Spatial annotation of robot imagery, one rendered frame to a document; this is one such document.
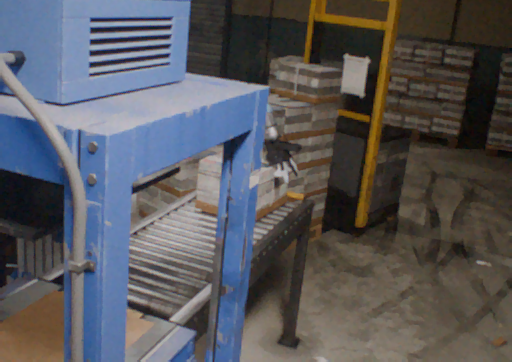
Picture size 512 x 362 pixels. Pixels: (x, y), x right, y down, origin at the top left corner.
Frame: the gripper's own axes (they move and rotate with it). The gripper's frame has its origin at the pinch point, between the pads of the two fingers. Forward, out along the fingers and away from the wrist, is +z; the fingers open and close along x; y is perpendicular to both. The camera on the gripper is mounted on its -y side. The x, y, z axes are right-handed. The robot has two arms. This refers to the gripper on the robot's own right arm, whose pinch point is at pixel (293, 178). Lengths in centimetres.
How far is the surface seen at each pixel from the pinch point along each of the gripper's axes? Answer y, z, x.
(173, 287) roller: 14, 15, 83
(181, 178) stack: 84, -17, -35
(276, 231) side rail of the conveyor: 7.9, 17.9, 16.6
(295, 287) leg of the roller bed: 34, 56, -26
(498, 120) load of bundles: -8, 64, -587
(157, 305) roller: 11, 17, 96
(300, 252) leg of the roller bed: 24, 39, -26
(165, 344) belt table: -1, 24, 112
